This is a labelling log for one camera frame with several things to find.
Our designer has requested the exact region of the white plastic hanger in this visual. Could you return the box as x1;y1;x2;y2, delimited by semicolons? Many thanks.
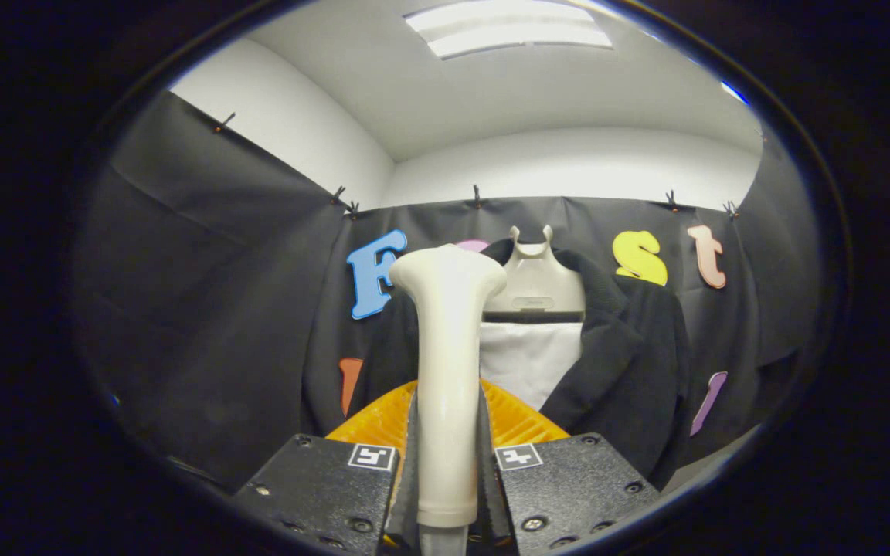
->
482;225;586;324

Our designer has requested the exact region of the black suit jacket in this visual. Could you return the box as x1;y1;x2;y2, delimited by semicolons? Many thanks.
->
360;238;691;491

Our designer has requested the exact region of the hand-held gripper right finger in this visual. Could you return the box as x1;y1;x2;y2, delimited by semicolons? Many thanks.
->
478;378;662;555

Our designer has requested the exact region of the white garment steamer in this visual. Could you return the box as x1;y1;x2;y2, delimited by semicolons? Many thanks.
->
389;243;508;556

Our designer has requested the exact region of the black backdrop cloth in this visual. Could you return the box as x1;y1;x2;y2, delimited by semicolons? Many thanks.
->
74;91;824;495

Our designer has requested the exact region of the grey cabinet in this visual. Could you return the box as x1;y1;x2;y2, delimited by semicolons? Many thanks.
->
660;423;763;495

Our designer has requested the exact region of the ceiling light panel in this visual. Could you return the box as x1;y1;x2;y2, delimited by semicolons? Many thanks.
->
404;0;614;60

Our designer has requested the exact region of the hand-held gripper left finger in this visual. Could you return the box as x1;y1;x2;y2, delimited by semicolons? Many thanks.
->
233;378;420;555

